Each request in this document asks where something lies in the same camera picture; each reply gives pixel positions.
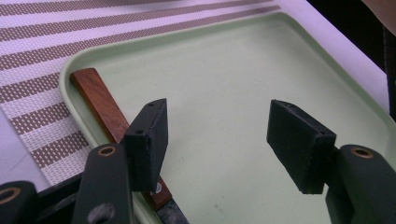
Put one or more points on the light green tray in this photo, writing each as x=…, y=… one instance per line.
x=218, y=77

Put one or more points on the striped woven placemat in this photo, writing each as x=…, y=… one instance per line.
x=46, y=31

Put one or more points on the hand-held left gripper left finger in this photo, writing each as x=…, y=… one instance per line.
x=146, y=146

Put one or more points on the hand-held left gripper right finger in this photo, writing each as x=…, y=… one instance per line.
x=299, y=146

